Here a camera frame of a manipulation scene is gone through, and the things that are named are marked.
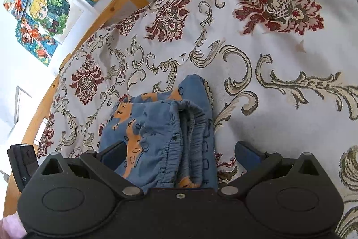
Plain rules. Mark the white floral bedspread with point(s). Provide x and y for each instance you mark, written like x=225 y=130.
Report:
x=251 y=82

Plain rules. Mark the blue orange printed pants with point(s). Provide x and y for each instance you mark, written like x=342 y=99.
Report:
x=156 y=127

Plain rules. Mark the white wall panel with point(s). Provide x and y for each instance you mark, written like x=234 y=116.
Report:
x=23 y=104

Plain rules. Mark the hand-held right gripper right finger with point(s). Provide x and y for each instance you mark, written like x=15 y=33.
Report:
x=246 y=151

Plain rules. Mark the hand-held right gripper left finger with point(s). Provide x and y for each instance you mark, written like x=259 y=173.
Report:
x=113 y=153

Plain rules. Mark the wooden bed frame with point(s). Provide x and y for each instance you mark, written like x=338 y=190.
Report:
x=117 y=3

